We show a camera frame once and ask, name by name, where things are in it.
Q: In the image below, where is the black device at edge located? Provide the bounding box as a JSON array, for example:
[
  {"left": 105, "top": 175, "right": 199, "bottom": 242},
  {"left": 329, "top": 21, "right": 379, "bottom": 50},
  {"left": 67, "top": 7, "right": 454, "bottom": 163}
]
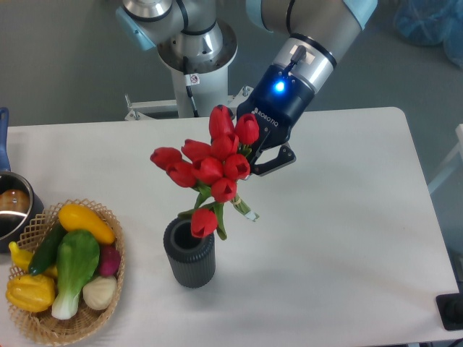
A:
[{"left": 436, "top": 293, "right": 462, "bottom": 331}]

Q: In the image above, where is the red radish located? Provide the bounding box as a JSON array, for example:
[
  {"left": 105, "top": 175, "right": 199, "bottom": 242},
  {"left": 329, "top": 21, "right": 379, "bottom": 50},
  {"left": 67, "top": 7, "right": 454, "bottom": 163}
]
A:
[{"left": 98, "top": 245, "right": 121, "bottom": 277}]

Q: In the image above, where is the blue plastic bag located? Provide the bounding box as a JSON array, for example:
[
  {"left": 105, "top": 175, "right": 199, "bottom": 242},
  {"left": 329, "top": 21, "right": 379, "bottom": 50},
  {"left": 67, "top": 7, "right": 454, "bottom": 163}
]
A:
[{"left": 393, "top": 1, "right": 462, "bottom": 68}]

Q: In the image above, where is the white garlic bulb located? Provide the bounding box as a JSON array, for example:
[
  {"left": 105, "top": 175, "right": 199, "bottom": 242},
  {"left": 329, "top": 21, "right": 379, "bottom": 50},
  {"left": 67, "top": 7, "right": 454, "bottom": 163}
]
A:
[{"left": 82, "top": 276, "right": 117, "bottom": 311}]

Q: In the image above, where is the dark grey ribbed vase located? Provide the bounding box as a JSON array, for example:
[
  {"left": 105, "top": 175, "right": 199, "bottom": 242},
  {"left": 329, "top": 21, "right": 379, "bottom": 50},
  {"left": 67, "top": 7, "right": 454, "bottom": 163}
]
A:
[{"left": 163, "top": 218, "right": 216, "bottom": 288}]

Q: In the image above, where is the small yellow gourd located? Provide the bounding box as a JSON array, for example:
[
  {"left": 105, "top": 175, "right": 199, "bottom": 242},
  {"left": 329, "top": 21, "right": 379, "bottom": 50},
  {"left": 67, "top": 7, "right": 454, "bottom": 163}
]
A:
[{"left": 8, "top": 241, "right": 58, "bottom": 278}]

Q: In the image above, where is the green bok choy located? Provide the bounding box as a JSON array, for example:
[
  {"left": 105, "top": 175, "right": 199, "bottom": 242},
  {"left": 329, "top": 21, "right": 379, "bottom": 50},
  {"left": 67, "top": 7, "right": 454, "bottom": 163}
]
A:
[{"left": 51, "top": 229, "right": 100, "bottom": 320}]

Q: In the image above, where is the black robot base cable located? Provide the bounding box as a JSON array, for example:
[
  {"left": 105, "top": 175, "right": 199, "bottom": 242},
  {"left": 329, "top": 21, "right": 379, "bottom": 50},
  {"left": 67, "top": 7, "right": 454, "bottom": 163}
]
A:
[{"left": 182, "top": 56, "right": 200, "bottom": 119}]

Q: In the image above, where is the red tulip bouquet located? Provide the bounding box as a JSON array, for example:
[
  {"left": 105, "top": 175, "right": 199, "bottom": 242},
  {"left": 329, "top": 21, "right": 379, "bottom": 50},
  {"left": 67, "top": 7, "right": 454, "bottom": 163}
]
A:
[{"left": 150, "top": 105, "right": 260, "bottom": 240}]

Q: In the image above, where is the yellow bell pepper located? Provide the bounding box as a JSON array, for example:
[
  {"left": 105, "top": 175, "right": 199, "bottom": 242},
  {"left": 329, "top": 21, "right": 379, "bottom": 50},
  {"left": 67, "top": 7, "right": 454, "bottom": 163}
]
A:
[{"left": 6, "top": 274, "right": 56, "bottom": 313}]

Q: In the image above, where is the yellow squash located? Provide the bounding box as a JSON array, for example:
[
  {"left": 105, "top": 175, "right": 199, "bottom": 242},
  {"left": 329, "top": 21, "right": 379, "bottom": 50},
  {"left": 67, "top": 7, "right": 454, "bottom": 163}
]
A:
[{"left": 58, "top": 204, "right": 116, "bottom": 245}]

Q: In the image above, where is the white frame at right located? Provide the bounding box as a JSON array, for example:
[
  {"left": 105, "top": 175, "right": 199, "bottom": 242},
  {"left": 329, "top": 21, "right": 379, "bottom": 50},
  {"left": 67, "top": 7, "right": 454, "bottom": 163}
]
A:
[{"left": 428, "top": 124, "right": 462, "bottom": 194}]

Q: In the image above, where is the woven wicker basket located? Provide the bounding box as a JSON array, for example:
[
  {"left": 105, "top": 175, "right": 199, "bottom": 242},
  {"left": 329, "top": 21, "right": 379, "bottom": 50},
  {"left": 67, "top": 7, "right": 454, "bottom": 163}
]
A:
[{"left": 7, "top": 199, "right": 125, "bottom": 346}]

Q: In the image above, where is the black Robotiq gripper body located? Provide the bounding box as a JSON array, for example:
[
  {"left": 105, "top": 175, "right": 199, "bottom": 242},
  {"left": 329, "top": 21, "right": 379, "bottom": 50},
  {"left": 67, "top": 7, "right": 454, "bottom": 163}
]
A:
[{"left": 237, "top": 65, "right": 315, "bottom": 150}]

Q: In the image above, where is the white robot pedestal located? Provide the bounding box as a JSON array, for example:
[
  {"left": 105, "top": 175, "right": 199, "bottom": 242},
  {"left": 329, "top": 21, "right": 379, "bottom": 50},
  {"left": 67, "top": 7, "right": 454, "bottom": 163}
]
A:
[{"left": 124, "top": 20, "right": 257, "bottom": 121}]

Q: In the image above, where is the blue handled metal pot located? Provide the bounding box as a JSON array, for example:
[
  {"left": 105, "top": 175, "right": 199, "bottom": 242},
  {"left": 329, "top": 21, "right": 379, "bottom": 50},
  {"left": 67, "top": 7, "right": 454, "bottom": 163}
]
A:
[{"left": 1, "top": 107, "right": 43, "bottom": 253}]

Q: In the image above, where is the dark green cucumber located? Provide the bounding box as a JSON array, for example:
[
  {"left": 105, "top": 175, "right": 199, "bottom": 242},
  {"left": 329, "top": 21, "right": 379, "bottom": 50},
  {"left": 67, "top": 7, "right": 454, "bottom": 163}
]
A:
[{"left": 28, "top": 222, "right": 67, "bottom": 275}]

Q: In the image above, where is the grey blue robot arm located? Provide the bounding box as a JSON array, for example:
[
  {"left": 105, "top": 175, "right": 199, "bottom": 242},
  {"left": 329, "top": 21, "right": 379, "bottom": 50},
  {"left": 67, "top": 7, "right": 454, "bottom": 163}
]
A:
[{"left": 116, "top": 1, "right": 378, "bottom": 176}]

